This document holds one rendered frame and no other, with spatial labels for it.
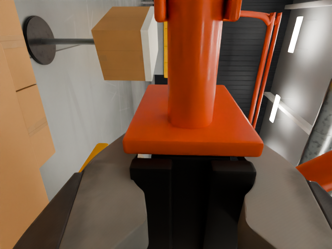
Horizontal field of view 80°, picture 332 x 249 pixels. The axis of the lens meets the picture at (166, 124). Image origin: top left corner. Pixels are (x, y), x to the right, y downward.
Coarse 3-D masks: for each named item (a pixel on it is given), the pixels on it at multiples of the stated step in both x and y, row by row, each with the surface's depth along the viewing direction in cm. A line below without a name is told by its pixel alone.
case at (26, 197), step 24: (0, 48) 32; (0, 72) 32; (0, 96) 32; (0, 120) 33; (24, 120) 38; (0, 144) 33; (24, 144) 38; (0, 168) 33; (24, 168) 38; (0, 192) 33; (24, 192) 38; (0, 216) 33; (24, 216) 38; (0, 240) 33
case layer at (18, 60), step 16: (0, 0) 77; (0, 16) 77; (16, 16) 84; (0, 32) 77; (16, 32) 84; (16, 48) 85; (16, 64) 85; (16, 80) 85; (32, 80) 94; (32, 96) 95; (32, 112) 95; (32, 128) 95; (48, 128) 108; (32, 144) 96; (48, 144) 108
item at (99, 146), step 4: (96, 144) 30; (100, 144) 30; (104, 144) 30; (108, 144) 31; (96, 148) 29; (100, 148) 29; (92, 152) 28; (96, 152) 28; (92, 156) 28; (88, 160) 27; (84, 164) 26
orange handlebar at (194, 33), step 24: (168, 0) 7; (192, 0) 7; (216, 0) 7; (240, 0) 7; (168, 24) 8; (192, 24) 7; (216, 24) 7; (168, 48) 8; (192, 48) 7; (216, 48) 8; (168, 72) 9; (192, 72) 8; (216, 72) 8; (168, 96) 9; (192, 96) 8; (168, 120) 10; (192, 120) 9
